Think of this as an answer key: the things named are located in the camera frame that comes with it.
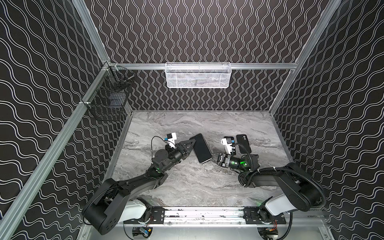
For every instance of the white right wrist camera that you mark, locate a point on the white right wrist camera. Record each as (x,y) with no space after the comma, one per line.
(228,142)

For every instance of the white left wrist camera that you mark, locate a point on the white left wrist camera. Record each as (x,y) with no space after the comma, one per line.
(170,139)

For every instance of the white wire mesh basket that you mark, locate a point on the white wire mesh basket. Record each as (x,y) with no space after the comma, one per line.
(198,75)

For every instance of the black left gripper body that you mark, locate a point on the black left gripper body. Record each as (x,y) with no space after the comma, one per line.
(179,149)

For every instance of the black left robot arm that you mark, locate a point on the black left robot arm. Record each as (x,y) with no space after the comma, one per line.
(115,201)

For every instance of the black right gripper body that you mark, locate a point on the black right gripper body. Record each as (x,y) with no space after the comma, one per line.
(223,160)

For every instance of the black mounting plate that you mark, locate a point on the black mounting plate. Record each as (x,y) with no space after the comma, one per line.
(153,215)
(255,216)

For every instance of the black smartphone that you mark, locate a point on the black smartphone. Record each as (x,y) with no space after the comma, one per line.
(201,149)

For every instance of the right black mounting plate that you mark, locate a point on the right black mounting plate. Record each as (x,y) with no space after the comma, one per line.
(255,216)

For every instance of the black wire basket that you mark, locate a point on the black wire basket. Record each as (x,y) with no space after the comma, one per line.
(108,103)

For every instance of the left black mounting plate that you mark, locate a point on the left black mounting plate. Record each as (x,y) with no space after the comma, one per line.
(153,215)

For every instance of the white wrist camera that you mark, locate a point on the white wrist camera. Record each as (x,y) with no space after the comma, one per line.
(228,142)
(170,139)

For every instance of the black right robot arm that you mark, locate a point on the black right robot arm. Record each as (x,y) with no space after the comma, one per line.
(300,192)

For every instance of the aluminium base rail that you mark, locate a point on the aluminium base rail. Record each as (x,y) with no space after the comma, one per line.
(174,216)

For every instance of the black phone case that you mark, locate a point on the black phone case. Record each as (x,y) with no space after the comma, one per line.
(244,145)

